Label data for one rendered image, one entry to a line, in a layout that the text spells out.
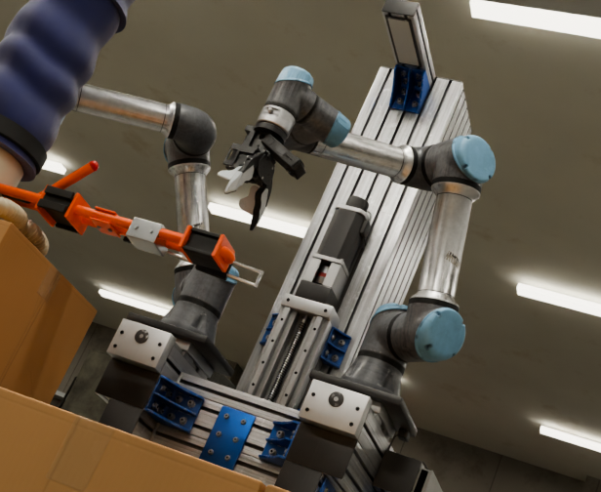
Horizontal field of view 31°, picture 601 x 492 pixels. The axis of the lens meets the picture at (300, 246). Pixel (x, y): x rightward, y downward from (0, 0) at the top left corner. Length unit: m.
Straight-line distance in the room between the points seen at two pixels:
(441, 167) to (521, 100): 4.18
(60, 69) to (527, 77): 4.33
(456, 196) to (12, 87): 1.02
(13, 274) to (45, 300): 0.13
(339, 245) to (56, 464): 1.73
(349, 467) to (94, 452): 1.27
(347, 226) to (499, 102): 4.09
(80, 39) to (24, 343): 0.72
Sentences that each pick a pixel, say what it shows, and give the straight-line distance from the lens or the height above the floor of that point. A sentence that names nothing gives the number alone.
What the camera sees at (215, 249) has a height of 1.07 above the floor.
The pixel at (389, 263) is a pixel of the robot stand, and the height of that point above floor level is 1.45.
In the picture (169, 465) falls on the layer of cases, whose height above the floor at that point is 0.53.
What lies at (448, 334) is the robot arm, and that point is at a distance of 2.46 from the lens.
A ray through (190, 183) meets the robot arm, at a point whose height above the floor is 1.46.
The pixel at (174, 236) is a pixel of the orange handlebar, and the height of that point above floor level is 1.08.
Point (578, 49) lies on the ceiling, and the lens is 6.19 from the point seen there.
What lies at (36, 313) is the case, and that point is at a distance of 2.29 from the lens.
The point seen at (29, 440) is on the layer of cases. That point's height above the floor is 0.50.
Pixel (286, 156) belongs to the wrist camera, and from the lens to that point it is 2.24.
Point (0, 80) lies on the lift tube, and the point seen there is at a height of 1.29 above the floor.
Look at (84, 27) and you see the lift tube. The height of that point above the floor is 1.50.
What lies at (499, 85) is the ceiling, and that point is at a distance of 6.68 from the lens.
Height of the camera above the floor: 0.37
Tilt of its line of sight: 21 degrees up
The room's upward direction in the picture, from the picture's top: 24 degrees clockwise
